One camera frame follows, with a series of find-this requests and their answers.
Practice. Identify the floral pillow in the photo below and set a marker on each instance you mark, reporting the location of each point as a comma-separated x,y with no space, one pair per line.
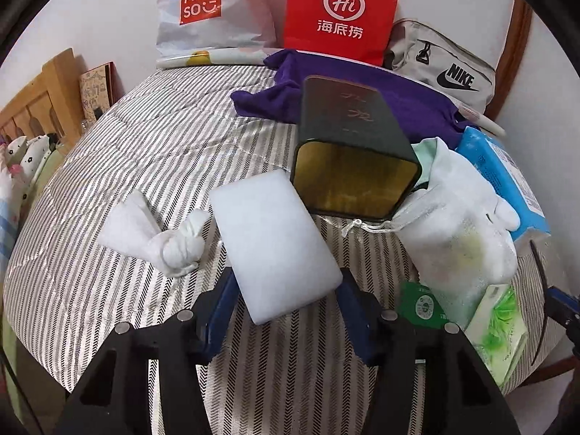
27,163

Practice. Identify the blue tissue pack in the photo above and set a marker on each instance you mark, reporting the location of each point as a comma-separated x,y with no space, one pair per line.
503,167

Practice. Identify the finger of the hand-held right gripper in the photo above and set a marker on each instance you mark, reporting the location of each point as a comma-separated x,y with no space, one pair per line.
564,306

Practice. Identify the green wipes packet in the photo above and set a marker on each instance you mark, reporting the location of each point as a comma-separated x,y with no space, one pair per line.
421,306

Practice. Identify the white pen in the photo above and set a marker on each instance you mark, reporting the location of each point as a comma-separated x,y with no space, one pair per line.
482,118

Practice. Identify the wooden headboard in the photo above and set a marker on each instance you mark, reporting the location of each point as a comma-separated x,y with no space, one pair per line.
43,95

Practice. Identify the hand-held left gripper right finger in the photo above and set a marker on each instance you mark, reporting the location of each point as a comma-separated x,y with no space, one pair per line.
359,321

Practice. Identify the green and white tissue pack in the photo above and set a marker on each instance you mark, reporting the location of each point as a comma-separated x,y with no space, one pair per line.
496,326

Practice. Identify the dark green tin box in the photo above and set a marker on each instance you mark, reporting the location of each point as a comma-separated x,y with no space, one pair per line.
344,122

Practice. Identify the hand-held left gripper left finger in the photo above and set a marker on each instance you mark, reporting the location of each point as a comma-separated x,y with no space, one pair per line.
225,304

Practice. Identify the red paper bag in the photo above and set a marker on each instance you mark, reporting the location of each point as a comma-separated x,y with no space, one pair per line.
344,9

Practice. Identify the striped grey quilt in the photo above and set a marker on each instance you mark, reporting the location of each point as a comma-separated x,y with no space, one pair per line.
149,145

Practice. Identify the white knotted cloth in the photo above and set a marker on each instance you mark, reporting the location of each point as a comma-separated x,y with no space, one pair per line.
176,247

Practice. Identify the wooden door frame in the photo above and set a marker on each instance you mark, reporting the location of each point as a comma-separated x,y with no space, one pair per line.
514,50

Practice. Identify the white foam sponge block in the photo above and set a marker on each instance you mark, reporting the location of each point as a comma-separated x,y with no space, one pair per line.
272,244

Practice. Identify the purple towel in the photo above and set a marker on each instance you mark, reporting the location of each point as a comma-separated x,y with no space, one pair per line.
272,95

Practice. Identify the grey waist bag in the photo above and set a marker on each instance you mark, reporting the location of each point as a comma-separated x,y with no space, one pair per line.
435,61

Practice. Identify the white plastic shopping bag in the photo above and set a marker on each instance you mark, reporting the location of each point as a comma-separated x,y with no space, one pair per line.
235,13

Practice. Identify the reddish wooden furniture edge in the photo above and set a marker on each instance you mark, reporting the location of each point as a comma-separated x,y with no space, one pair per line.
559,365

